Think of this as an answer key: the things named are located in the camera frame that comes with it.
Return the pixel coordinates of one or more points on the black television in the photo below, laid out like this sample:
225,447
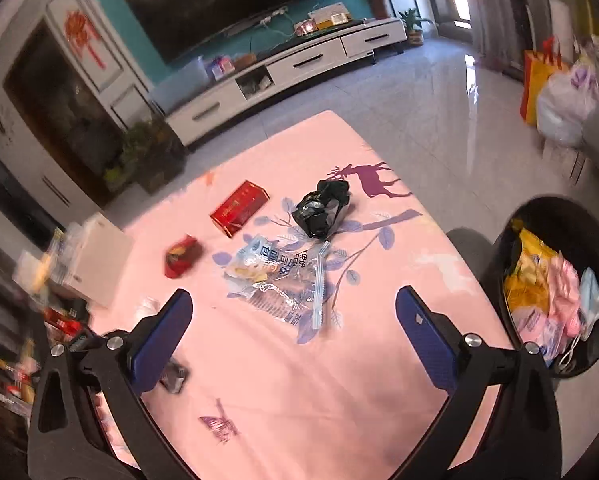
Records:
239,0

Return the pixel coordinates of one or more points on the yellow potato chip bag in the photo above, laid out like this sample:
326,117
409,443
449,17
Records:
527,270

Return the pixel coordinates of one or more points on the yellow and red shopping bag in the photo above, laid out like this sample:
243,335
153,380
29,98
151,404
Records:
534,80

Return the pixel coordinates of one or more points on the red foil packet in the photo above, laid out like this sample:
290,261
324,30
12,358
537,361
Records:
182,257

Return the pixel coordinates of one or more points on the white printed plastic bag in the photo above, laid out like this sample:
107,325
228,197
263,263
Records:
562,110

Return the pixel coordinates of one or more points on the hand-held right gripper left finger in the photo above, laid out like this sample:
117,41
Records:
164,340

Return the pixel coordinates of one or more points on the small potted plant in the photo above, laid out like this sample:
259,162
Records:
414,35

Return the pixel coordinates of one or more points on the red cardboard box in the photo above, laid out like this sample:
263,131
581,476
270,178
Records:
239,207

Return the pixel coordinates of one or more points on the grey curtain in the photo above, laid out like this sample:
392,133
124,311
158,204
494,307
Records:
494,10

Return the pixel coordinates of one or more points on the clear blue-print plastic bag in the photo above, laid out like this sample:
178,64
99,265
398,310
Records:
274,285

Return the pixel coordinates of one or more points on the yellow box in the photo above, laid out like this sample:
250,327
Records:
329,15

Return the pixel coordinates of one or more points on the black plastic bag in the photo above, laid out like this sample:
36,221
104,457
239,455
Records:
319,215

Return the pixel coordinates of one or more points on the white display cabinet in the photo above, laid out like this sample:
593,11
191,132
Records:
119,105

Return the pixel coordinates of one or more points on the red knot decoration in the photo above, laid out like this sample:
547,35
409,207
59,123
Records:
79,30

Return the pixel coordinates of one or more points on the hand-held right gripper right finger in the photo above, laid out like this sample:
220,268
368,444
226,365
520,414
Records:
427,340

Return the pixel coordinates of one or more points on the pink plastic bag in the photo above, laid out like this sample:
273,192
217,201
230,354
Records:
564,290

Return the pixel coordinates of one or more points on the pink printed tablecloth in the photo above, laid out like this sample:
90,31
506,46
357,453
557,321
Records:
279,385

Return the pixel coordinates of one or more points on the small foil candy wrapper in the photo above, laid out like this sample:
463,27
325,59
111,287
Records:
174,379

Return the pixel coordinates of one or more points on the black trash bin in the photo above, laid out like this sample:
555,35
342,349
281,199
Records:
554,215

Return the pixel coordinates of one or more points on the small colourful box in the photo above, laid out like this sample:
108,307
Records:
223,67

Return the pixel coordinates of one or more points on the pink gift box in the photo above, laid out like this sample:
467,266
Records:
307,27

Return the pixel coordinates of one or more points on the white television cabinet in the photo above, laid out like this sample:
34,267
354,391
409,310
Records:
299,62

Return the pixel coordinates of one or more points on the planted fish tank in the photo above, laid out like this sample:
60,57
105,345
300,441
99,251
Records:
149,155

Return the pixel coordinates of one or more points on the white wooden box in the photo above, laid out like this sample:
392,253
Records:
99,260

